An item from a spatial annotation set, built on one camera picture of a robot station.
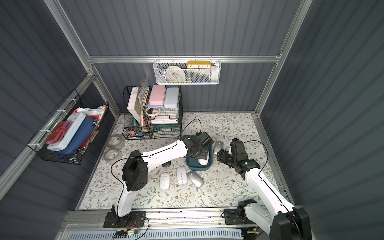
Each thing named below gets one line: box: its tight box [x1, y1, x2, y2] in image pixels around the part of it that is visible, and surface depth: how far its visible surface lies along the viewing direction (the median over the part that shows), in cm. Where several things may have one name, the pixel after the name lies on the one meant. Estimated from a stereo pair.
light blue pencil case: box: [163, 87, 179, 109], surface depth 99 cm
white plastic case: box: [46, 112, 86, 152], surface depth 67 cm
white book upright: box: [126, 86, 142, 126], surface depth 93 cm
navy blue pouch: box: [54, 117, 96, 158], surface depth 68 cm
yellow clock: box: [187, 60, 212, 69], surface depth 90 cm
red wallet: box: [46, 120, 72, 144], surface depth 64 cm
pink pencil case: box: [149, 84, 166, 106], surface depth 97 cm
